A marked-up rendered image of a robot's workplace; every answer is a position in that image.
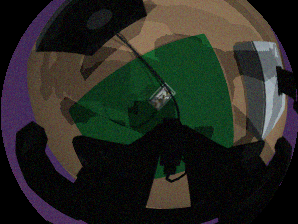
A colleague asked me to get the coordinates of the green circuit board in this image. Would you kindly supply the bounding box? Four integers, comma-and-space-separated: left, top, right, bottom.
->
68, 34, 234, 148

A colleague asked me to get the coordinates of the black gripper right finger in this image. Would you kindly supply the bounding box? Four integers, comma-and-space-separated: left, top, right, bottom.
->
182, 125, 265, 206

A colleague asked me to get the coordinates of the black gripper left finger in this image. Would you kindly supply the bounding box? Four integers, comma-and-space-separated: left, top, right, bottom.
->
72, 124, 164, 208

